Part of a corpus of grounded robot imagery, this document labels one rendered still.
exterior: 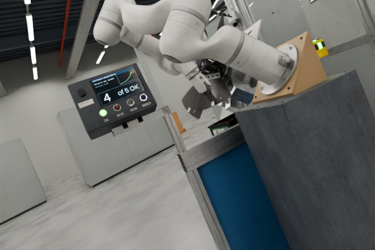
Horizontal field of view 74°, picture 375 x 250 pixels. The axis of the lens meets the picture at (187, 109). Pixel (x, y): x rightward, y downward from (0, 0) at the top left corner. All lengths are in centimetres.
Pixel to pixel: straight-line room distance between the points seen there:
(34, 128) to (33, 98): 139
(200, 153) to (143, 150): 609
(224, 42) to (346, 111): 43
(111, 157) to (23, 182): 256
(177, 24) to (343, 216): 74
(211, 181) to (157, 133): 625
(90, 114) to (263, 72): 60
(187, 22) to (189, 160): 53
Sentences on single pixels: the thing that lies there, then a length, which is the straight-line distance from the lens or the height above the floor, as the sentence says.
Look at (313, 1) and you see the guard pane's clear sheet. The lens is 192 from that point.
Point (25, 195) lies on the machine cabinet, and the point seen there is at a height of 42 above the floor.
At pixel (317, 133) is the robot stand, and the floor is 81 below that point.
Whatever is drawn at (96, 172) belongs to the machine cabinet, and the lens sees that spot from 679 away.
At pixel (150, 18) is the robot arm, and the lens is 89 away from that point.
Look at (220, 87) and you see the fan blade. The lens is 145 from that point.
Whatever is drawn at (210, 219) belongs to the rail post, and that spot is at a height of 57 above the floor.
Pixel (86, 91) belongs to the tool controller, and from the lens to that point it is 94.
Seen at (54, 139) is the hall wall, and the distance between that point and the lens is 1338.
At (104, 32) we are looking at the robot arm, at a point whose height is 141.
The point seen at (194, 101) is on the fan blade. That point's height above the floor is 102.
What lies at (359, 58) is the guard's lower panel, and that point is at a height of 88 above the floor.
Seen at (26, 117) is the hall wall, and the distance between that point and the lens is 1352.
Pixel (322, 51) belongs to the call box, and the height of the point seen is 101.
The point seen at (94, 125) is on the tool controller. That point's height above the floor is 109.
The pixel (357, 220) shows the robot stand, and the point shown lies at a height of 52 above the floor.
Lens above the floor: 104
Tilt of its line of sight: 2 degrees down
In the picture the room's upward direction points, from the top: 23 degrees counter-clockwise
